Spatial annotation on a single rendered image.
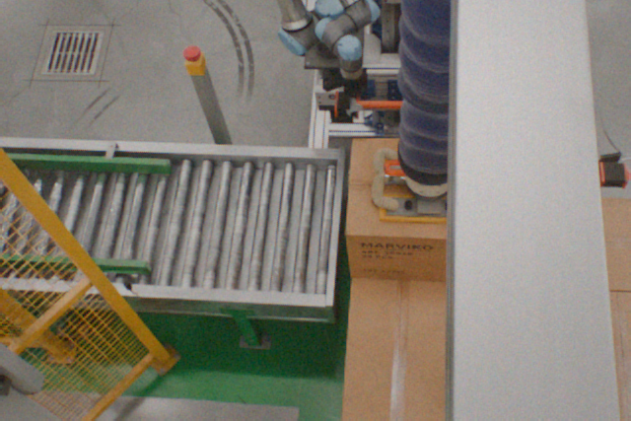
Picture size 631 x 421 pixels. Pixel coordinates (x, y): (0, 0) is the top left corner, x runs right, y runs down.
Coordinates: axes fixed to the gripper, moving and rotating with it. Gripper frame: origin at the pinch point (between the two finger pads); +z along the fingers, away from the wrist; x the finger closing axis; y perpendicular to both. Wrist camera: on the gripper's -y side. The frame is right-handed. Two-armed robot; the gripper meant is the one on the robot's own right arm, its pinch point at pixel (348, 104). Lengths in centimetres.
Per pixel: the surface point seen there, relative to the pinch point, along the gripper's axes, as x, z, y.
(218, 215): -21, 53, -55
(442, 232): -44, 13, 34
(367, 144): -8.9, 13.5, 6.8
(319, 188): -4, 59, -15
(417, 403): -94, 53, 27
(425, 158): -36, -24, 27
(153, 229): -27, 53, -82
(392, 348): -74, 53, 18
